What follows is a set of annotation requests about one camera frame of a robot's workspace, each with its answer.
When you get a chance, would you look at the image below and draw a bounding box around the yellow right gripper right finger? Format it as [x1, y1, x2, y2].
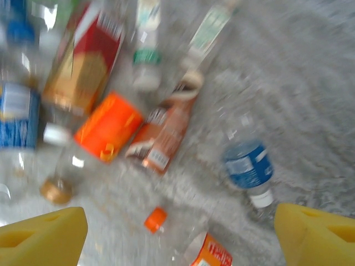
[274, 202, 355, 266]

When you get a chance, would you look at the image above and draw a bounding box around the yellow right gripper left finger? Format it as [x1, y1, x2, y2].
[0, 206, 89, 266]

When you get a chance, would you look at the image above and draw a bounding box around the blue label water bottle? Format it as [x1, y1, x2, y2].
[213, 110, 277, 209]

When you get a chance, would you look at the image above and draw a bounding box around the blue label soda bottle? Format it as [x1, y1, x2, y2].
[0, 21, 42, 195]

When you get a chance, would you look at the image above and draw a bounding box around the orange label bottle gold cap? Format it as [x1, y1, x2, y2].
[39, 91, 145, 206]

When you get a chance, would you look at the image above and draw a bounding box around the brown label drink bottle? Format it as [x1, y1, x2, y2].
[124, 69, 206, 177]

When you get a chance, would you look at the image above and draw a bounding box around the red yellow label bottle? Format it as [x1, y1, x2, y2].
[41, 0, 130, 146]

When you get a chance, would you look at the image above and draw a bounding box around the clear bottle green neck band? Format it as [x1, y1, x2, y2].
[130, 0, 164, 91]

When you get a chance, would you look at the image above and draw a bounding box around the clear bottle beige cap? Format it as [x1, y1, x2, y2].
[179, 0, 242, 74]

